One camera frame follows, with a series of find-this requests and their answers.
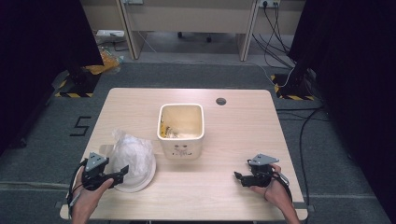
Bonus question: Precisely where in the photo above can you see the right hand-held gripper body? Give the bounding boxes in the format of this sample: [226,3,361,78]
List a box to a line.
[247,153,280,189]

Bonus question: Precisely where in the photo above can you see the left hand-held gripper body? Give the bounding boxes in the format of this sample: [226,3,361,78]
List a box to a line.
[80,151,125,191]

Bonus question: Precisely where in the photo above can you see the clear plastic bag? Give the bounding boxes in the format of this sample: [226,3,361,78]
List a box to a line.
[109,127,155,185]

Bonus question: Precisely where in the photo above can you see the white paper plate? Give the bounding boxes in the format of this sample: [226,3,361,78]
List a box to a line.
[112,154,158,193]

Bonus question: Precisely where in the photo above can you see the cream square trash bin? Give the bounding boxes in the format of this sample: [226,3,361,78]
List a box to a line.
[156,103,205,161]

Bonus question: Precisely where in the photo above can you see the person's left hand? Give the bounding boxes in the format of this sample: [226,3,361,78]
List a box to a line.
[72,167,115,212]

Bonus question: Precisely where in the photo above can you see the person's right hand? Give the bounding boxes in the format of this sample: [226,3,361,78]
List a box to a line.
[248,163,292,209]

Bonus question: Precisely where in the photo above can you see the yellow wrapper scraps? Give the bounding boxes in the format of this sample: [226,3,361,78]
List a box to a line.
[159,119,180,139]

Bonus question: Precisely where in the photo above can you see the black striped stand base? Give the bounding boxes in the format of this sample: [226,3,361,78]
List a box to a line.
[270,68,316,102]
[54,66,101,99]

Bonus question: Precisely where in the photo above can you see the yellow plastic bag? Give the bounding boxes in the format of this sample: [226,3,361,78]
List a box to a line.
[84,49,121,76]

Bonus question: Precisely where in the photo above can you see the black curtain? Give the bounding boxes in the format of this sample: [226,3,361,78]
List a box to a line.
[288,0,396,222]
[0,0,105,157]

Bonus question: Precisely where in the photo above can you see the white power strip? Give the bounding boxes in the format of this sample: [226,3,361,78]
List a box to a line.
[95,29,125,38]

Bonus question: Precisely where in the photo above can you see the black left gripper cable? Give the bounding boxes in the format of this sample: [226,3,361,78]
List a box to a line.
[65,158,90,217]

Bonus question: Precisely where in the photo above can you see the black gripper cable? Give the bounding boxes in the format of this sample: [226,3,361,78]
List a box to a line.
[65,158,90,217]
[264,169,294,203]

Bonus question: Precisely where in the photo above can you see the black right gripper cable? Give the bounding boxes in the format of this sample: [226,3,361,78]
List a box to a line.
[264,169,294,203]

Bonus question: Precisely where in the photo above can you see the black floor cable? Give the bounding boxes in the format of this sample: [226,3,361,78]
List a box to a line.
[275,105,327,207]

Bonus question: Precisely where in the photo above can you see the thin white cable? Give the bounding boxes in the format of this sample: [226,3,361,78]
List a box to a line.
[136,31,295,89]

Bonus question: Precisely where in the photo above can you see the bundle of black cables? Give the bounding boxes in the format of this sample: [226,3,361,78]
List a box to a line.
[251,2,296,70]

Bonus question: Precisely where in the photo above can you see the white wall socket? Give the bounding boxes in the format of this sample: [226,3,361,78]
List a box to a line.
[258,0,282,9]

